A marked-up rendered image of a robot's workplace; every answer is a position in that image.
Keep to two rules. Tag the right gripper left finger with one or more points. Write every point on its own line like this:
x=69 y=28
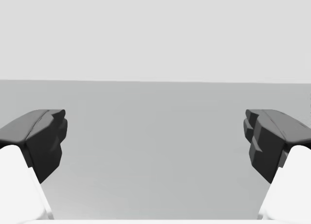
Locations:
x=36 y=141

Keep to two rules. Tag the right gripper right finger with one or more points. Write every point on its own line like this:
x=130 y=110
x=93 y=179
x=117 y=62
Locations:
x=269 y=146

